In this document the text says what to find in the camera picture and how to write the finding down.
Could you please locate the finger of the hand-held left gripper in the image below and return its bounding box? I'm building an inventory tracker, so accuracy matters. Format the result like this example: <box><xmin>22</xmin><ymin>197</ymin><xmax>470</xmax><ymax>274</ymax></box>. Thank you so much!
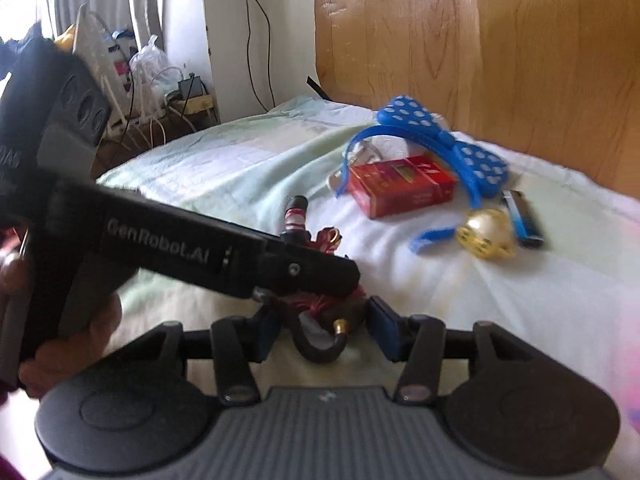
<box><xmin>249</xmin><ymin>232</ymin><xmax>362</xmax><ymax>302</ymax></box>

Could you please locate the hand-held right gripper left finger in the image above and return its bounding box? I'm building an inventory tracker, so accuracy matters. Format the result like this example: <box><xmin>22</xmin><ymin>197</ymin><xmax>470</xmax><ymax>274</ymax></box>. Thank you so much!
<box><xmin>120</xmin><ymin>306</ymin><xmax>281</xmax><ymax>407</ymax></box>

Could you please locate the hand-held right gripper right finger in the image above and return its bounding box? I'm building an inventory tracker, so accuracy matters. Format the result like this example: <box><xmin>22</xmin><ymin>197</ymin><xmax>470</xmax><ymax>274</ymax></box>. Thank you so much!
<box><xmin>367</xmin><ymin>296</ymin><xmax>536</xmax><ymax>406</ymax></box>

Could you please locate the black curved hook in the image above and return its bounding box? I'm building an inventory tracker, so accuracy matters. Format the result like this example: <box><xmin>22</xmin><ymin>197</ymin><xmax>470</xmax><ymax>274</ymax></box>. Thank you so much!
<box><xmin>291</xmin><ymin>310</ymin><xmax>351</xmax><ymax>364</ymax></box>

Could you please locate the red figurine keychain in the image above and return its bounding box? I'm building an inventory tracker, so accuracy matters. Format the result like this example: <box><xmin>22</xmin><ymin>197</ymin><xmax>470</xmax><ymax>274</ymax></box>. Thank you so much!
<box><xmin>270</xmin><ymin>194</ymin><xmax>373</xmax><ymax>331</ymax></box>

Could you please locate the red cardboard box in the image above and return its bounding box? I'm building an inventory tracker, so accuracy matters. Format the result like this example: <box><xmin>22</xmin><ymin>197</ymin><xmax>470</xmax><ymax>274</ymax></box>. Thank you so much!
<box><xmin>346</xmin><ymin>156</ymin><xmax>460</xmax><ymax>219</ymax></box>

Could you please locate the gold ball ornament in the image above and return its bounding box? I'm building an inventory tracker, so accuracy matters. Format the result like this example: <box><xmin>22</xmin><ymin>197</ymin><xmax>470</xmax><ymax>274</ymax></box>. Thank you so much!
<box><xmin>456</xmin><ymin>208</ymin><xmax>516</xmax><ymax>261</ymax></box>

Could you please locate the blue lighter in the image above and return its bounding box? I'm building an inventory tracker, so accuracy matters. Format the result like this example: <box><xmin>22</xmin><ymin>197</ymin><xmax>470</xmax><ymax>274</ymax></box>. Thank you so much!
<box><xmin>501</xmin><ymin>190</ymin><xmax>545</xmax><ymax>250</ymax></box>

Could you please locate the blue polka dot bow headband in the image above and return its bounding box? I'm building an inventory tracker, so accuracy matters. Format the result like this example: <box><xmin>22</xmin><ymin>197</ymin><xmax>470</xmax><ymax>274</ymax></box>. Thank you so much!
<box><xmin>334</xmin><ymin>95</ymin><xmax>510</xmax><ymax>255</ymax></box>

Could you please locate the person's left hand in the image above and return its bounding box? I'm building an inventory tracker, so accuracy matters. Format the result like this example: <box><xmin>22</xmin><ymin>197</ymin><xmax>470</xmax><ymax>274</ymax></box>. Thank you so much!
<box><xmin>0</xmin><ymin>252</ymin><xmax>124</xmax><ymax>401</ymax></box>

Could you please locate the dark wooden side table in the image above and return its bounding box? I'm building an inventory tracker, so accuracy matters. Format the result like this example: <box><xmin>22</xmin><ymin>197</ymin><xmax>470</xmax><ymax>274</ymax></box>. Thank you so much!
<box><xmin>94</xmin><ymin>109</ymin><xmax>222</xmax><ymax>182</ymax></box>

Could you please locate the white plastic bag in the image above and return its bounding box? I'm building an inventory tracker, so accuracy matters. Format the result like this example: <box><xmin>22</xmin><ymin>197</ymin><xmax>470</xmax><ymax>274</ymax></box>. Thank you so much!
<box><xmin>130</xmin><ymin>35</ymin><xmax>169</xmax><ymax>87</ymax></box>

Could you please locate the pale green bed sheet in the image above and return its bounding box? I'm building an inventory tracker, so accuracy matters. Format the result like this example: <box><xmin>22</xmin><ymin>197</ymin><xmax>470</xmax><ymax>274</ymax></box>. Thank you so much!
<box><xmin>95</xmin><ymin>95</ymin><xmax>640</xmax><ymax>480</ymax></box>

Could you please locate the yellowish power strip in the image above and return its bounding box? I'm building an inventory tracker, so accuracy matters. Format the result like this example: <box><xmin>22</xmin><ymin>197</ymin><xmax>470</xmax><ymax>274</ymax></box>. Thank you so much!
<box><xmin>165</xmin><ymin>92</ymin><xmax>219</xmax><ymax>117</ymax></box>

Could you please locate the grey power adapter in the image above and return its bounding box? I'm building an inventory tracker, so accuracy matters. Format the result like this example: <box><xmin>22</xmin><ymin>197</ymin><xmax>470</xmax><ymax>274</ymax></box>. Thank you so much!
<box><xmin>177</xmin><ymin>74</ymin><xmax>204</xmax><ymax>99</ymax></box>

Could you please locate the grey curtain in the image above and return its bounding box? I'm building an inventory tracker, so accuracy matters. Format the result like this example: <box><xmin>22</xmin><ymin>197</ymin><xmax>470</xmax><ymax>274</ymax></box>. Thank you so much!
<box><xmin>45</xmin><ymin>0</ymin><xmax>202</xmax><ymax>61</ymax></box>

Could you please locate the wooden headboard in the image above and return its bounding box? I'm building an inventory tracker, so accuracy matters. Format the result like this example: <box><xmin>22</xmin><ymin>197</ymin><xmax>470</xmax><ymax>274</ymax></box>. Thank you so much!
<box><xmin>312</xmin><ymin>0</ymin><xmax>640</xmax><ymax>196</ymax></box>

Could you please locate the bundle of white cables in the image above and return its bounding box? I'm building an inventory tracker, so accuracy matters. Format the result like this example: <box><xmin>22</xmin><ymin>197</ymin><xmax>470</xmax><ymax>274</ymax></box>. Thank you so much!
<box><xmin>124</xmin><ymin>65</ymin><xmax>202</xmax><ymax>147</ymax></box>

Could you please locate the black strap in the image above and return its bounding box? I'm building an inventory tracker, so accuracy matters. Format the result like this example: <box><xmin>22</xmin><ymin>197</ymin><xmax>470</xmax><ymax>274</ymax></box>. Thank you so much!
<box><xmin>306</xmin><ymin>76</ymin><xmax>331</xmax><ymax>102</ymax></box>

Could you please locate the black wall cable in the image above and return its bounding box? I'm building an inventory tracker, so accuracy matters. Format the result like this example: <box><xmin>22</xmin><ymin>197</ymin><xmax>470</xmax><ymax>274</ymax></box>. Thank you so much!
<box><xmin>235</xmin><ymin>0</ymin><xmax>277</xmax><ymax>111</ymax></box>

